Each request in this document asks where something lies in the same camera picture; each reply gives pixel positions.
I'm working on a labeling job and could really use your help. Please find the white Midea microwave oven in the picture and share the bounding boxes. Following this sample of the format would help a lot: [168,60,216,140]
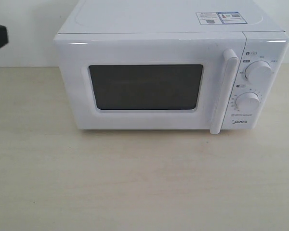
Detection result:
[53,0,289,134]

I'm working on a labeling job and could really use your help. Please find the white blue warning sticker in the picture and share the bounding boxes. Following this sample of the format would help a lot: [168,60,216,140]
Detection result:
[196,12,247,25]

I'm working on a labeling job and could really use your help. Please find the upper white power knob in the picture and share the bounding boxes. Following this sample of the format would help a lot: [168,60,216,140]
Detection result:
[245,61,273,82]

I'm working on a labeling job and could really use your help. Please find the lower white timer knob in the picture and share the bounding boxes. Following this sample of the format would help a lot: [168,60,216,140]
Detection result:
[236,92,260,112]

